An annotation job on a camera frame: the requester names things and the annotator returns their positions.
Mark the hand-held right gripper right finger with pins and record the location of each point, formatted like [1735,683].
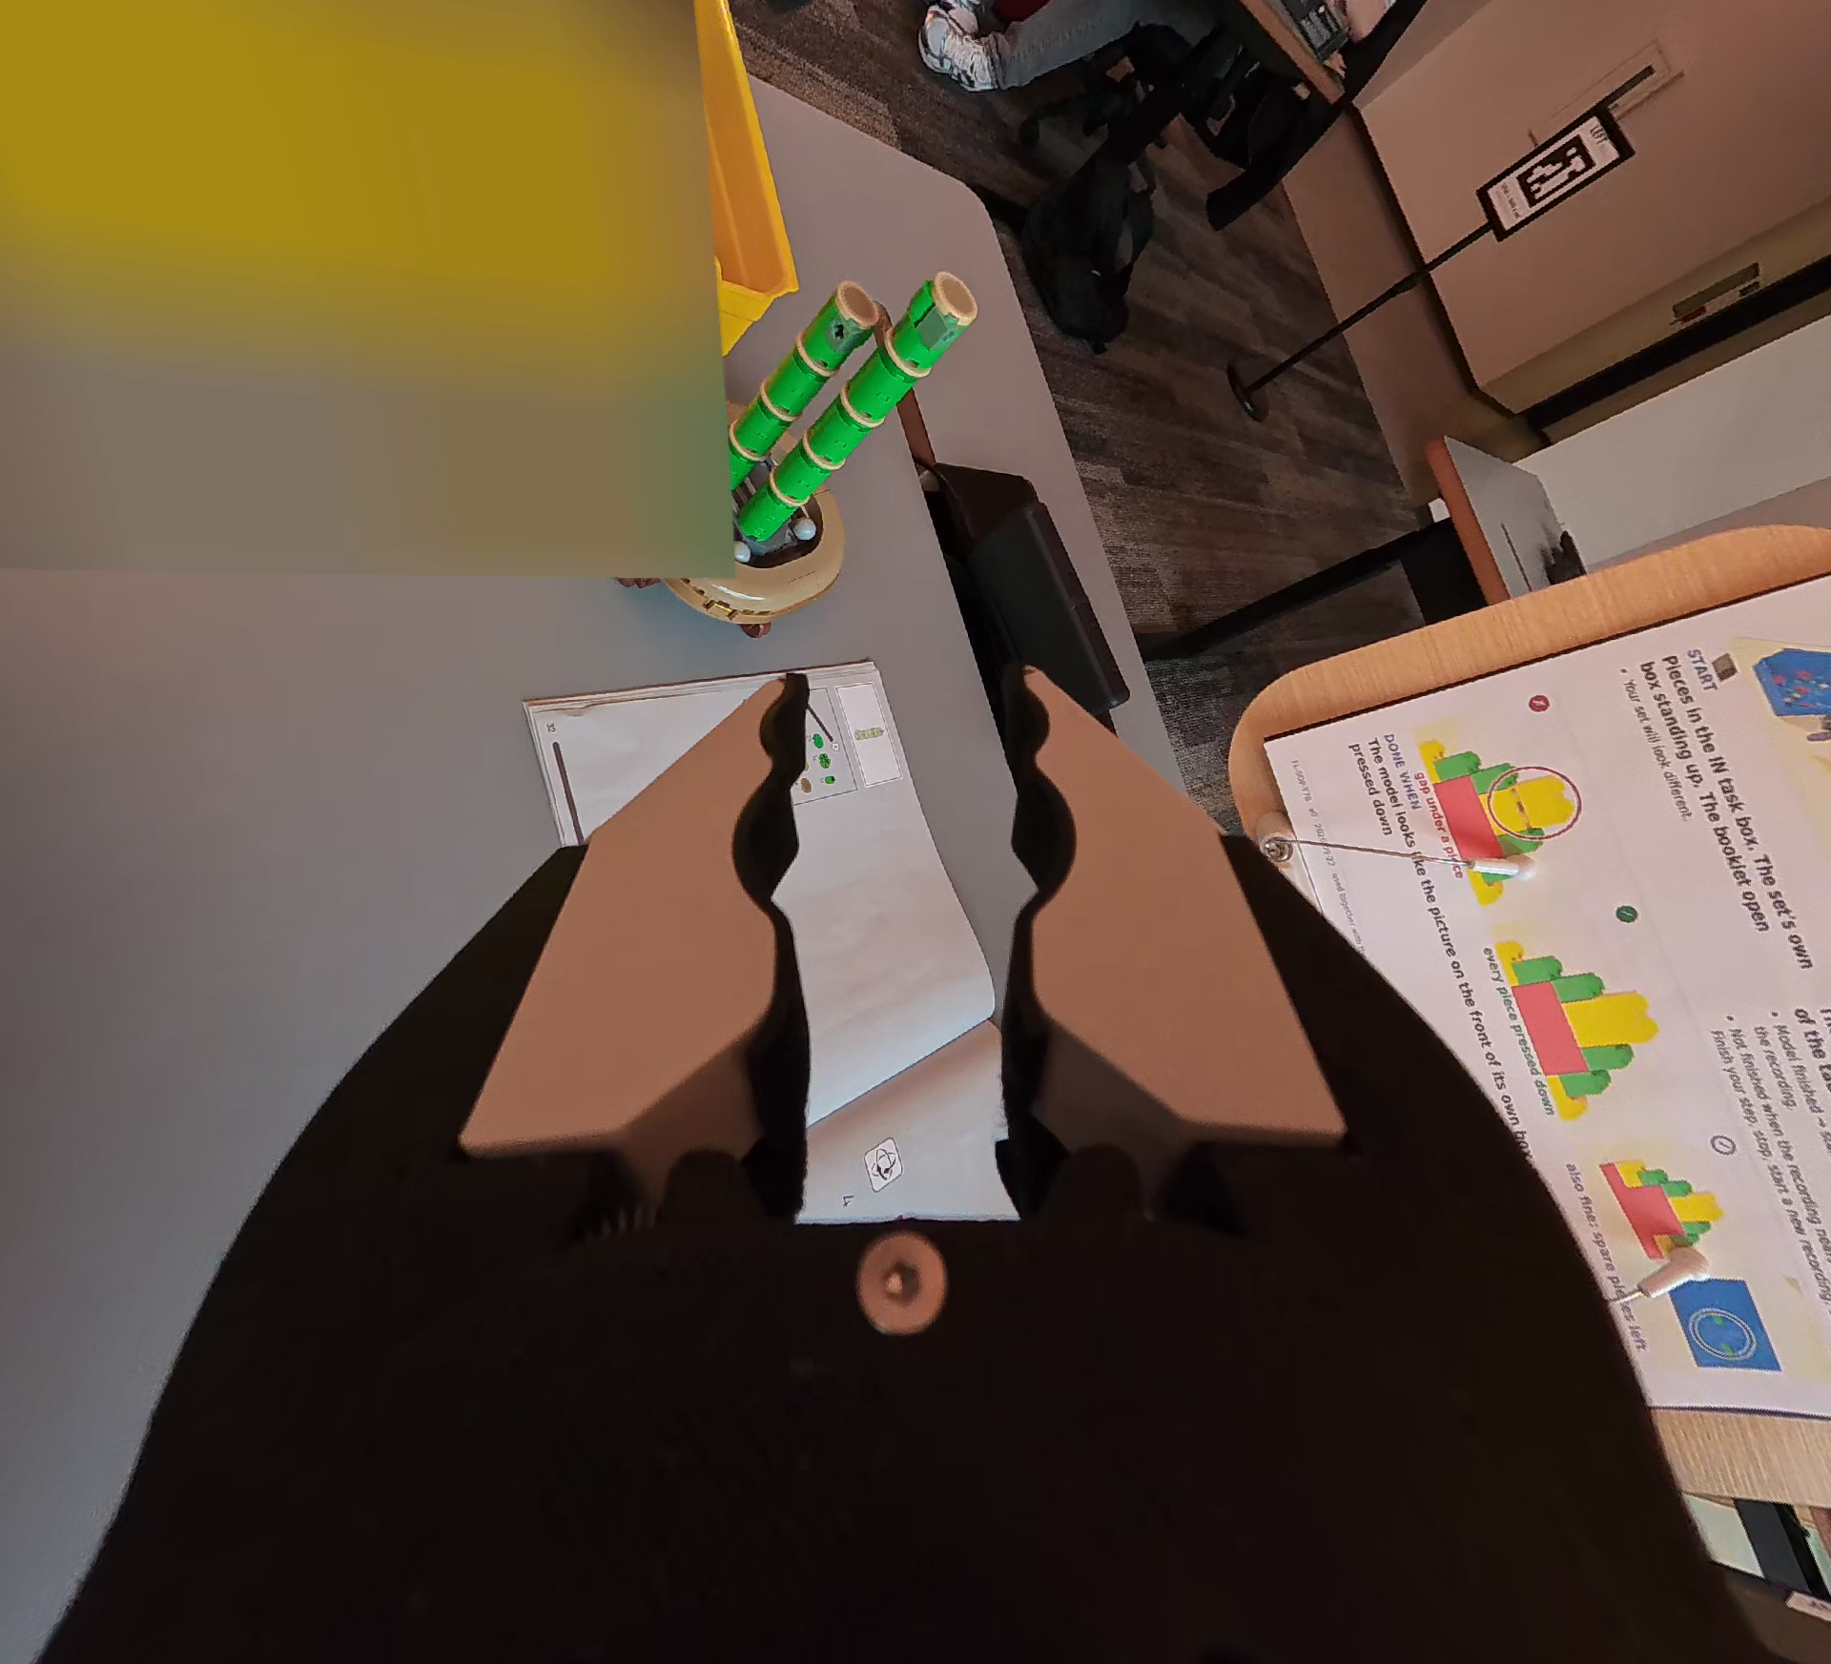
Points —
[1159,977]

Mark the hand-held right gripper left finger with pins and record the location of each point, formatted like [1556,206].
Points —
[644,977]

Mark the yellow plastic tray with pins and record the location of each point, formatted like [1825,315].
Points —
[737,191]

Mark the white desk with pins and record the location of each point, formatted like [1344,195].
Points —
[287,834]

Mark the white instruction booklet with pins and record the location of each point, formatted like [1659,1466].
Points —
[888,920]

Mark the printed instruction sheet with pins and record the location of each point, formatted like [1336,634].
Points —
[1575,977]

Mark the wooden board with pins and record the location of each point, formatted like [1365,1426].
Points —
[1432,662]

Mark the white panel with wooden edge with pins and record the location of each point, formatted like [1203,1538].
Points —
[1518,519]

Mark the green toy bamboo model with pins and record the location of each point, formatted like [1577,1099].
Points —
[839,405]

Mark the black backpack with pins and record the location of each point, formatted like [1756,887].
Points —
[1088,248]

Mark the black office chair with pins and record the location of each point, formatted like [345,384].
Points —
[1216,105]

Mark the black sign stand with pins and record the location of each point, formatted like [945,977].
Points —
[1554,170]

